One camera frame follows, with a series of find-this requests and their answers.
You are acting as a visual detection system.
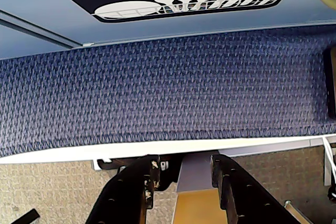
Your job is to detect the black flat panel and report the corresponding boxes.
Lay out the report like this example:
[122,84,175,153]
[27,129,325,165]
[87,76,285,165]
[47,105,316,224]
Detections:
[323,47,336,119]

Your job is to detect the blue textured floor mat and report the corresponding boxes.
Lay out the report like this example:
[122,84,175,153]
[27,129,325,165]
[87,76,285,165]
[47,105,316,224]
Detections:
[0,28,336,158]

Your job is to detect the blue toy kitchen cabinet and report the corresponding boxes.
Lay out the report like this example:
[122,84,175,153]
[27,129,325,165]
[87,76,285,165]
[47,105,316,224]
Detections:
[0,0,336,61]

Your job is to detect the gray yellow desk leg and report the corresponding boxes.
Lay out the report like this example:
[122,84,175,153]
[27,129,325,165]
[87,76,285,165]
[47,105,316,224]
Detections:
[172,152,229,224]

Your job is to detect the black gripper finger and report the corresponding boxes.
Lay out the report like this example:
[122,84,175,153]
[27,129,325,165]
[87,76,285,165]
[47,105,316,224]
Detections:
[85,154,161,224]
[211,154,303,224]

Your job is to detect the black floor piece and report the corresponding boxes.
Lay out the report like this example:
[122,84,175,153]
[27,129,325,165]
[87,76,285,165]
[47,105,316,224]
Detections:
[14,207,41,224]

